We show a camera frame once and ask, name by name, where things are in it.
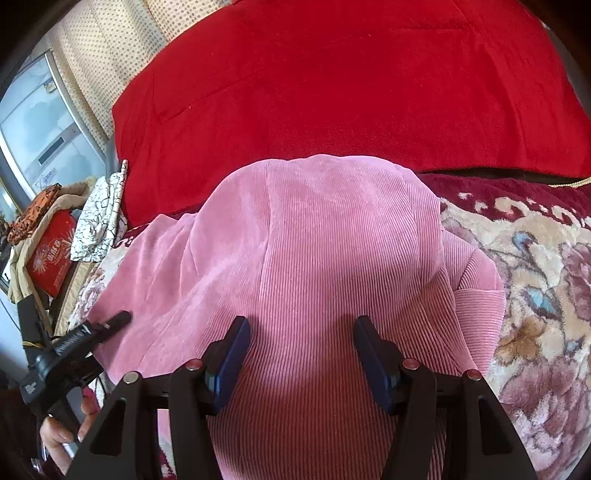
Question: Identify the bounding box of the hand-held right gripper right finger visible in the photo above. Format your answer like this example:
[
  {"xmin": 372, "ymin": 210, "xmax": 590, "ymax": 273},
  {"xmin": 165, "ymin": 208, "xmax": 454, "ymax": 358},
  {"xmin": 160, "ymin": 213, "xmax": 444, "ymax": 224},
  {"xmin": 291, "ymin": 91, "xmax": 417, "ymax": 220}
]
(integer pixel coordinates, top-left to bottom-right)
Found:
[{"xmin": 353, "ymin": 315, "xmax": 539, "ymax": 480}]

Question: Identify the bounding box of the orange patterned cloth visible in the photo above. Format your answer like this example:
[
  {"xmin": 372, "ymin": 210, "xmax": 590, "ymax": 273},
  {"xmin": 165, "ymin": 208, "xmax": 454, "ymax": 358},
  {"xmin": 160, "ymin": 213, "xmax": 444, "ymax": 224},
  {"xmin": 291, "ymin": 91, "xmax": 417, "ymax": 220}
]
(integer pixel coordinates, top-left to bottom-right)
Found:
[{"xmin": 7, "ymin": 183, "xmax": 62, "ymax": 245}]

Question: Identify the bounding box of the floral plush blanket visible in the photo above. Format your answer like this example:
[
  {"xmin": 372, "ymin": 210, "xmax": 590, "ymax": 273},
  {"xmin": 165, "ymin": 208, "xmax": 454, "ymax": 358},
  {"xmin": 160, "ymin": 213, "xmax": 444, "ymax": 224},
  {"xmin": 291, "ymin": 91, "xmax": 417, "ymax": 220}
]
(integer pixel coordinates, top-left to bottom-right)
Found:
[{"xmin": 69, "ymin": 173, "xmax": 591, "ymax": 480}]

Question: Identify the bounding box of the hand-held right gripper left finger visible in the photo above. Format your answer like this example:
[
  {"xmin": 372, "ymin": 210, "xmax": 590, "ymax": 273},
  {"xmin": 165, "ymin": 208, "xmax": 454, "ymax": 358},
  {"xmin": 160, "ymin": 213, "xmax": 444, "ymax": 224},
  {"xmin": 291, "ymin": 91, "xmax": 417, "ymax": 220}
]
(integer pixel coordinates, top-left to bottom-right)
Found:
[{"xmin": 67, "ymin": 316, "xmax": 252, "ymax": 480}]

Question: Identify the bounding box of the red blanket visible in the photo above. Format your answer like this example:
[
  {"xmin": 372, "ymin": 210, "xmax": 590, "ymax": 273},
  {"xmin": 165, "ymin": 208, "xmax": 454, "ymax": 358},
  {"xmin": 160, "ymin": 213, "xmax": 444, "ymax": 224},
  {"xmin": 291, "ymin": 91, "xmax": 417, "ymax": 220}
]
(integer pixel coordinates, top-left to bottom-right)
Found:
[{"xmin": 112, "ymin": 0, "xmax": 591, "ymax": 229}]

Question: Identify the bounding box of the person's left hand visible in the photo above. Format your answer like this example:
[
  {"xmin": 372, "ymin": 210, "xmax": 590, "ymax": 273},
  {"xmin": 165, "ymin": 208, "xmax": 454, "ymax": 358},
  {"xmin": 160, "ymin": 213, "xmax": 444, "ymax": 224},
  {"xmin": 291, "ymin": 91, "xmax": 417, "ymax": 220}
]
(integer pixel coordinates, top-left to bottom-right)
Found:
[{"xmin": 39, "ymin": 394, "xmax": 100, "ymax": 476}]

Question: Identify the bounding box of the silver framed window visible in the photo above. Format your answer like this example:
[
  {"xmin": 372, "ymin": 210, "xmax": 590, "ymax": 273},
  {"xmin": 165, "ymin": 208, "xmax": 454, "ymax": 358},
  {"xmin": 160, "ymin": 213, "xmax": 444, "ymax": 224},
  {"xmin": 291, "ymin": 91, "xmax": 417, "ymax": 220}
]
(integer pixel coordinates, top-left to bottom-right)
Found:
[{"xmin": 0, "ymin": 51, "xmax": 108, "ymax": 197}]

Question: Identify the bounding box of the white black-patterned cloth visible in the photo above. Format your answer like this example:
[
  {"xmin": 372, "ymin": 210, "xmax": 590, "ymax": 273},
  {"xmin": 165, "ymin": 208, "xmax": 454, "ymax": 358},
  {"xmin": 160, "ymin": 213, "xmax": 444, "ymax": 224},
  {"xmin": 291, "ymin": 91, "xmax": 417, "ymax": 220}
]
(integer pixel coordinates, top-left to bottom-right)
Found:
[{"xmin": 70, "ymin": 159, "xmax": 129, "ymax": 263}]

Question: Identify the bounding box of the pink corduroy garment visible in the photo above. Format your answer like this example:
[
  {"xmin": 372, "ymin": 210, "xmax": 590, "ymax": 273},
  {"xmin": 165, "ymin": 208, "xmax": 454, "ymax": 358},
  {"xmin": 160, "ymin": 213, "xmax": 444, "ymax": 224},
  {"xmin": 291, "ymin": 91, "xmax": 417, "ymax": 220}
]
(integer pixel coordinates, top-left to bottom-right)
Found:
[{"xmin": 85, "ymin": 154, "xmax": 506, "ymax": 480}]

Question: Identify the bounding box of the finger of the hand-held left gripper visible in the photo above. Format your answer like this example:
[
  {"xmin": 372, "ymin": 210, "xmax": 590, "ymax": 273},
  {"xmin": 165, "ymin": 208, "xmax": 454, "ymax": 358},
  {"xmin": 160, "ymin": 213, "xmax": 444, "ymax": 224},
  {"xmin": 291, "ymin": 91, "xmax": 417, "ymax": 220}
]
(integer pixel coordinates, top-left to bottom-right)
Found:
[{"xmin": 95, "ymin": 311, "xmax": 134, "ymax": 343}]

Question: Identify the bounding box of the cream dotted upholstery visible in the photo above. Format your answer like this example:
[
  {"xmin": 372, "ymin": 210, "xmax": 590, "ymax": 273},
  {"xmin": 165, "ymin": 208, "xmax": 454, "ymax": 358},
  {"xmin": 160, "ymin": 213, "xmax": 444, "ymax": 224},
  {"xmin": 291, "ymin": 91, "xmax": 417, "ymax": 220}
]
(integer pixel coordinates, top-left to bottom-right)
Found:
[{"xmin": 46, "ymin": 0, "xmax": 238, "ymax": 155}]

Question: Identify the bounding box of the red printed box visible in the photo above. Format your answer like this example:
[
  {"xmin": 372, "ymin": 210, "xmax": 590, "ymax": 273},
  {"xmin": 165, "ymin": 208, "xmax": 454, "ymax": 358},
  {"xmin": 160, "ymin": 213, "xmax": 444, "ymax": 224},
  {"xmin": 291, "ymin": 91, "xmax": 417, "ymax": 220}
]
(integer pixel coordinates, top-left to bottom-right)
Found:
[{"xmin": 25, "ymin": 213, "xmax": 78, "ymax": 298}]

